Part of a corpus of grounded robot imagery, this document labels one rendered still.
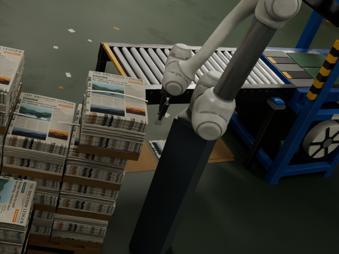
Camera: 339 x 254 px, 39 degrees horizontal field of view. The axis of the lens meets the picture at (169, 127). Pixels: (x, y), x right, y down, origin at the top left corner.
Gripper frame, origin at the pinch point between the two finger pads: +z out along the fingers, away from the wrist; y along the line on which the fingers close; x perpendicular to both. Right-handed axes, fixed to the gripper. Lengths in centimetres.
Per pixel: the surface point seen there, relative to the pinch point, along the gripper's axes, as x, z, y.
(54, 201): -42, 51, 19
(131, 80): -16.5, -10.0, -13.4
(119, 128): -20.4, -4.7, 20.5
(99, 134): -28.6, 0.2, 21.3
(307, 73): 129, 17, -125
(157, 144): 28, 96, -101
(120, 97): -21.8, -9.5, 3.0
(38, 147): -54, 16, 19
